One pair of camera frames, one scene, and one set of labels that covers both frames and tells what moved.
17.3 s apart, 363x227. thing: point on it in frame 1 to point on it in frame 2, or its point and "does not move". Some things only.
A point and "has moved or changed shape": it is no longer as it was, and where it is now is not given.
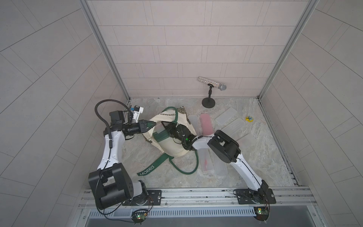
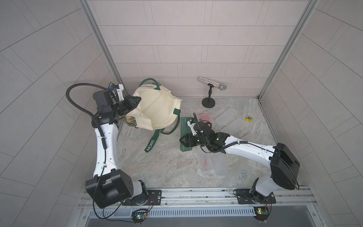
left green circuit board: [138, 216] does not move
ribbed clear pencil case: [220, 166] does not move
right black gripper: [170, 131] to [191, 142]
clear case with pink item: [206, 160] does not move
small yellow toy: [249, 118] does not move
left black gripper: [140, 126] to [127, 101]
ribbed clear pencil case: [236, 129] does not move
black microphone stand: [209, 102] does not move
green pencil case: [161, 136] has moved or changed shape
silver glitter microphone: [222, 87] does not move
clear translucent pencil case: [226, 116] does not move
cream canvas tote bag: [159, 135] to [157, 111]
